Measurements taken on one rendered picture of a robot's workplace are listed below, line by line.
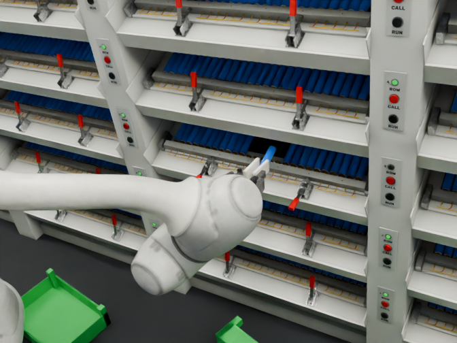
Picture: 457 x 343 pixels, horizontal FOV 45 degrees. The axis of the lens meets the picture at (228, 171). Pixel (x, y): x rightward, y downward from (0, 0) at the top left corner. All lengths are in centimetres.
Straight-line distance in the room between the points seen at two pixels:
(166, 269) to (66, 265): 118
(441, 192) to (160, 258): 62
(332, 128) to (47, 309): 120
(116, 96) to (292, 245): 59
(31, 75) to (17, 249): 81
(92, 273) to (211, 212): 122
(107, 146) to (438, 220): 92
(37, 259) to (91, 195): 134
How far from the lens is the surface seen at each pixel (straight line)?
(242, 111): 129
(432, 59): 105
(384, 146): 115
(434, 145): 115
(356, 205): 129
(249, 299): 177
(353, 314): 157
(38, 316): 199
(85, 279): 204
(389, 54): 105
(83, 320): 191
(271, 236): 150
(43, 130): 183
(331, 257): 144
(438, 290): 139
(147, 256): 98
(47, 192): 90
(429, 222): 126
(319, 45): 111
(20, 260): 223
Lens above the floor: 137
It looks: 36 degrees down
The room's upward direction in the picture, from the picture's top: 10 degrees counter-clockwise
